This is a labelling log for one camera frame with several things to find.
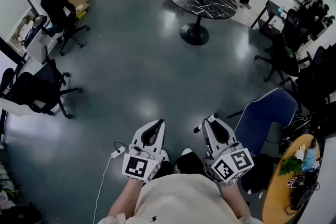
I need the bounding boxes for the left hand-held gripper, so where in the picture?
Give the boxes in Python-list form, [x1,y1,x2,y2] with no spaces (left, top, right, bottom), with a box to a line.
[122,119,166,183]

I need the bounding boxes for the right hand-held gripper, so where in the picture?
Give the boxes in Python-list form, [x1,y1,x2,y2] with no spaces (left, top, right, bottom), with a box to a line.
[202,119,256,184]

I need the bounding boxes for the person's right forearm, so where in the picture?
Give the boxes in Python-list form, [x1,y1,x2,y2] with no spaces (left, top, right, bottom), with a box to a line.
[218,181,252,220]

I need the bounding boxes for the person's left forearm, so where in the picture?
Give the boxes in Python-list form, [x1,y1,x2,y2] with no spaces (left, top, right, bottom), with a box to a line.
[107,178,144,219]

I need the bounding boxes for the person's left white shoe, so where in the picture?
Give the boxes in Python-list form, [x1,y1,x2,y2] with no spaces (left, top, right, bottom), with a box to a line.
[160,149,171,164]

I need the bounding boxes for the person's black trousers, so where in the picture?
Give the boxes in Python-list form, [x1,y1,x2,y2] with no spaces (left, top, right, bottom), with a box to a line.
[156,152,211,179]

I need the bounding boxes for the blue chair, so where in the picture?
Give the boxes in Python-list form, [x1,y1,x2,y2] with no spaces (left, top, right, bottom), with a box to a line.
[227,87,299,157]

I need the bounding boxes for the person's cream shirt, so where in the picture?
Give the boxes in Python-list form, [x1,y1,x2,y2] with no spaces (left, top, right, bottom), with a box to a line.
[96,174,265,224]

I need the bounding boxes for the green plant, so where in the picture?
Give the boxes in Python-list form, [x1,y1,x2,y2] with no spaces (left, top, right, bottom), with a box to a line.
[278,155,306,177]

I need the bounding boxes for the round light wooden table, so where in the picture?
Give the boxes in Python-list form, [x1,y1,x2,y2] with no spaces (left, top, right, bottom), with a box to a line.
[261,134,322,224]

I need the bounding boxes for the blue packet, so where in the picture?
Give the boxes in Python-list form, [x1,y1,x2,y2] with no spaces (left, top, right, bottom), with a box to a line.
[301,148,318,173]

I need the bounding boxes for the black office chair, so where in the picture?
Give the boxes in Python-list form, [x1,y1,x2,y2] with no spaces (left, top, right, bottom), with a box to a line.
[253,8,311,88]
[38,0,91,57]
[0,45,83,120]

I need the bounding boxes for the black rectangular desk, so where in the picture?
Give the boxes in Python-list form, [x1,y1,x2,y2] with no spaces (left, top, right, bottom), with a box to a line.
[250,0,292,40]

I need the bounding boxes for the round black marble table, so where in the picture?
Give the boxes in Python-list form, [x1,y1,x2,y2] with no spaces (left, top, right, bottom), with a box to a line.
[168,0,239,46]

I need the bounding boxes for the white desk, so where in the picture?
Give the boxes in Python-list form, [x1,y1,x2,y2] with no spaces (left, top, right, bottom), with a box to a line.
[24,16,64,66]

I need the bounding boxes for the bundle of black cables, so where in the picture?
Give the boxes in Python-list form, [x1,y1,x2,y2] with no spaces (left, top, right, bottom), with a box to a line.
[279,114,313,145]

